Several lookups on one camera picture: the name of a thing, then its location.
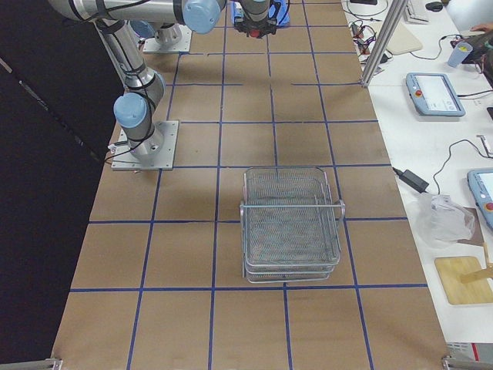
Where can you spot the black power adapter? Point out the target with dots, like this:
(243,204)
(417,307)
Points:
(413,181)

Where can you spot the wooden board stand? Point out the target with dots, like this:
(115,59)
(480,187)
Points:
(464,280)

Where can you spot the wire mesh shelf rack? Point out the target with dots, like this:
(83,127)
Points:
(289,225)

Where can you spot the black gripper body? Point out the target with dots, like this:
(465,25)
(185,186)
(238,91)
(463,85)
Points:
(254,25)

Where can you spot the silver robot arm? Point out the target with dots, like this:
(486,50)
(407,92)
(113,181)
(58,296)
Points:
(200,16)
(144,88)

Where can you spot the clear plastic bag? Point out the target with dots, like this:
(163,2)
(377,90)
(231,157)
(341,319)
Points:
(439,218)

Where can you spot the beige mouse pad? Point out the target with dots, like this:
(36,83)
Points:
(403,41)

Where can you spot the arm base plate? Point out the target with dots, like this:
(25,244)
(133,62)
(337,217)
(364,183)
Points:
(171,40)
(156,153)

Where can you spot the blue teach pendant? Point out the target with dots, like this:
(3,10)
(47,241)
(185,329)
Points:
(480,185)
(433,95)

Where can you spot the aluminium frame post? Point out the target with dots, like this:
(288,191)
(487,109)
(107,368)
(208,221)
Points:
(388,27)

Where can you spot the blue plastic cup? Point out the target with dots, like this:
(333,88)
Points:
(459,53)

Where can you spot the blue plastic tray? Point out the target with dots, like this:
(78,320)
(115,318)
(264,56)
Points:
(283,15)

